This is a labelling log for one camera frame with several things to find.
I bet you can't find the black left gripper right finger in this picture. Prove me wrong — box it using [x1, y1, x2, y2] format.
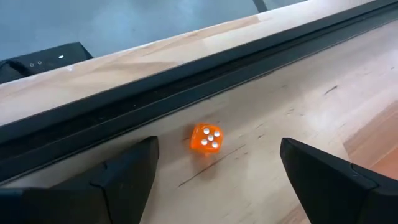
[279, 137, 398, 224]

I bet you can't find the black frame cable bracket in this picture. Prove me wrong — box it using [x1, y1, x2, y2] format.
[0, 41, 94, 85]

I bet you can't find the small translucent orange die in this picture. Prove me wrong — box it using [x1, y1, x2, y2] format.
[189, 123, 224, 155]

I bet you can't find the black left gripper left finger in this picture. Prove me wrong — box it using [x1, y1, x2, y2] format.
[0, 135, 160, 224]

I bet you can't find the black aluminium table frame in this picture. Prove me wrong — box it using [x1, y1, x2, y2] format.
[0, 0, 398, 183]

